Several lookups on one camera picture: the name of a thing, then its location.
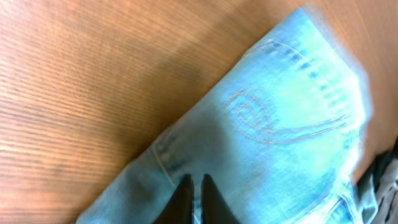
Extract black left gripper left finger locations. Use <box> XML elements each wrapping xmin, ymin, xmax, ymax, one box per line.
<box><xmin>153</xmin><ymin>174</ymin><xmax>194</xmax><ymax>224</ymax></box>

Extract grey folded trousers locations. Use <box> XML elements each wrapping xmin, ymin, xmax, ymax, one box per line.
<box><xmin>357</xmin><ymin>147</ymin><xmax>397</xmax><ymax>224</ymax></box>

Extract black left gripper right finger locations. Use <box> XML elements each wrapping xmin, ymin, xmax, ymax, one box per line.
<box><xmin>201</xmin><ymin>174</ymin><xmax>239</xmax><ymax>224</ymax></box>

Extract light blue denim jeans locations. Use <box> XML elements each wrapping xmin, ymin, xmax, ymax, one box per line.
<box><xmin>77</xmin><ymin>9</ymin><xmax>369</xmax><ymax>223</ymax></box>

